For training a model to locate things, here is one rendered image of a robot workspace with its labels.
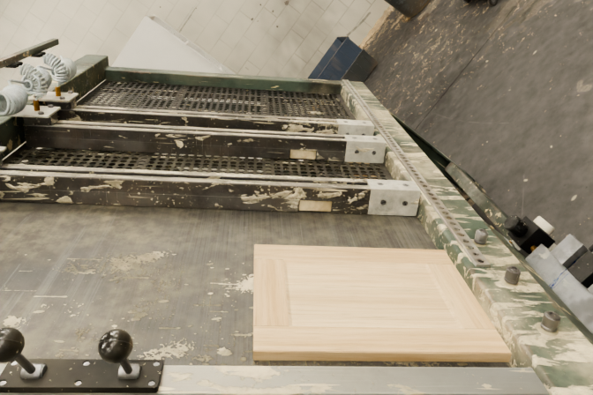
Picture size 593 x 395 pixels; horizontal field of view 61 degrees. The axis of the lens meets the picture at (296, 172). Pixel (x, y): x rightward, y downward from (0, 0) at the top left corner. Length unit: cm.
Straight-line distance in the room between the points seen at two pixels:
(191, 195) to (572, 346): 82
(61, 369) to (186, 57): 413
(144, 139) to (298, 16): 474
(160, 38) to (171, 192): 359
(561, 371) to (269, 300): 46
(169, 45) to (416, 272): 395
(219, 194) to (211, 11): 498
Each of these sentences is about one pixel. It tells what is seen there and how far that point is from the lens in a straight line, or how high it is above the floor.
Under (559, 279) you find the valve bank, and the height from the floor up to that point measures 74.
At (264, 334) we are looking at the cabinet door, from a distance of 83.
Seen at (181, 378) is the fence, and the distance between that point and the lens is 74.
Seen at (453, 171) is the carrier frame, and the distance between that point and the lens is 268.
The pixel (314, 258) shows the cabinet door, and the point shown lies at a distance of 102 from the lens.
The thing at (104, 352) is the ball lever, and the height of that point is 144.
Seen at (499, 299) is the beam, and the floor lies 89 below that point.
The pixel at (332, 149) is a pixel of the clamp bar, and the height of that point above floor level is 105.
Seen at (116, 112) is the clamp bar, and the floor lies 164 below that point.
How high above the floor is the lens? 155
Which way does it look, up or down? 17 degrees down
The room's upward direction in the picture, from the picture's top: 55 degrees counter-clockwise
